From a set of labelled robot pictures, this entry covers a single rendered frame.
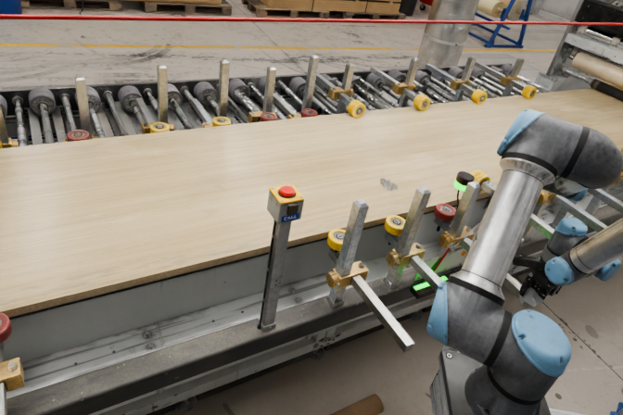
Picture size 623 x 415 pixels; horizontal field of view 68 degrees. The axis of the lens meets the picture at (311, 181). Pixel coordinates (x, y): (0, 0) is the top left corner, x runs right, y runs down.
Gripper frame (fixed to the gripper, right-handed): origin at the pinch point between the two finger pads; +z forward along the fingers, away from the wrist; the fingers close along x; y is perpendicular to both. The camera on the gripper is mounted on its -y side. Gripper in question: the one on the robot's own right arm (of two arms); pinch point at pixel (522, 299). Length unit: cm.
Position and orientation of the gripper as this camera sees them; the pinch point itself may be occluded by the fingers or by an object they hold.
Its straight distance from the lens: 178.8
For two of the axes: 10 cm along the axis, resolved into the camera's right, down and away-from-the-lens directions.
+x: 8.6, -1.6, 4.8
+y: 4.8, 5.4, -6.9
